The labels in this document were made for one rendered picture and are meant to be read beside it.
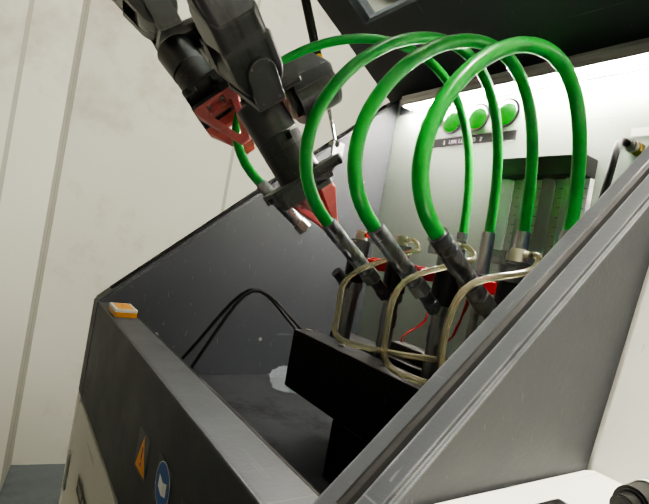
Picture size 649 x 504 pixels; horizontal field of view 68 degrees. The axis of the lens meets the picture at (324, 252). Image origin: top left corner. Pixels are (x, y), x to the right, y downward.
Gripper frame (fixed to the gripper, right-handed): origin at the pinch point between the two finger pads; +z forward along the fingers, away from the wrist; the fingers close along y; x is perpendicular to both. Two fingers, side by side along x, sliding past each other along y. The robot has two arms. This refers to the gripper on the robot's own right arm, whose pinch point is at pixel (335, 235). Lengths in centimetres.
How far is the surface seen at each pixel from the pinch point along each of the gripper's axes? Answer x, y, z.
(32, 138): 134, -34, -62
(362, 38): 6.8, 21.5, -20.9
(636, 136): -12.3, 39.4, 9.5
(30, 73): 133, -22, -81
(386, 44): -10.6, 13.1, -16.8
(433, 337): -15.1, -1.3, 12.1
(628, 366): -34.4, 2.7, 12.8
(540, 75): 0.6, 42.3, -2.5
